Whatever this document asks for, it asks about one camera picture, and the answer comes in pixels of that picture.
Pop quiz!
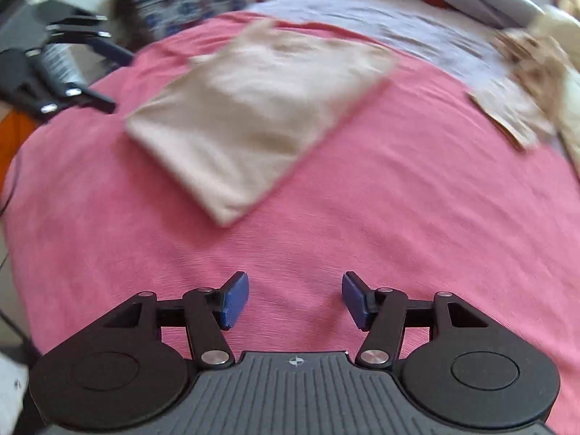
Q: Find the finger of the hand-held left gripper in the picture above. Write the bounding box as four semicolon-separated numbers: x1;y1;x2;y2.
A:
45;2;134;66
18;50;117;122

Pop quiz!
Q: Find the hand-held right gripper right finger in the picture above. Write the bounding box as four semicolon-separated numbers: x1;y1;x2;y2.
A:
342;272;490;369

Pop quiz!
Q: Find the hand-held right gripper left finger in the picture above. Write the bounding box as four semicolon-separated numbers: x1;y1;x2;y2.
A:
105;272;250;369

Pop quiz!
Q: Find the pale pink t-shirt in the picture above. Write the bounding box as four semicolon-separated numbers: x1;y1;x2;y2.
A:
124;18;399;228

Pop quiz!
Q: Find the beige t-shirt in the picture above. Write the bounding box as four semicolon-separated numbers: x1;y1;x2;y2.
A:
467;27;563;152

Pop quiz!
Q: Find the blue patterned storage bag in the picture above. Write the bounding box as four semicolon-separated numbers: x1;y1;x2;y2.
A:
115;0;273;48

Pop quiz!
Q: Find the pink blanket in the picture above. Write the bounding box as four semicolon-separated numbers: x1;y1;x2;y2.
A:
0;11;580;418

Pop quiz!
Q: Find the lilac bed sheet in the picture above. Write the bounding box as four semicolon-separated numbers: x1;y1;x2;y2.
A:
247;0;535;100

